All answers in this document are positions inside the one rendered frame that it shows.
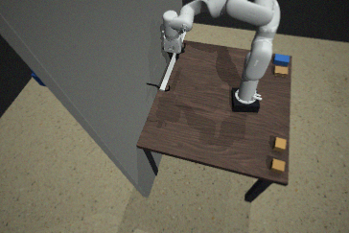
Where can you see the blue block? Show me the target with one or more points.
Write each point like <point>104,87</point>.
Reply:
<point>281,60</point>

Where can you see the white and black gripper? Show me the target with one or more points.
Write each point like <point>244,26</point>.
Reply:
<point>173,46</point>

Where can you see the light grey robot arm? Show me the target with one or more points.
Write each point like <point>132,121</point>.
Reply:
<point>258,13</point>

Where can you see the grey wall panel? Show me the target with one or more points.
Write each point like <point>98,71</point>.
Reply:
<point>96,57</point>

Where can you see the white long bar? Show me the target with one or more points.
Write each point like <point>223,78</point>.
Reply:
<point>170,68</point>

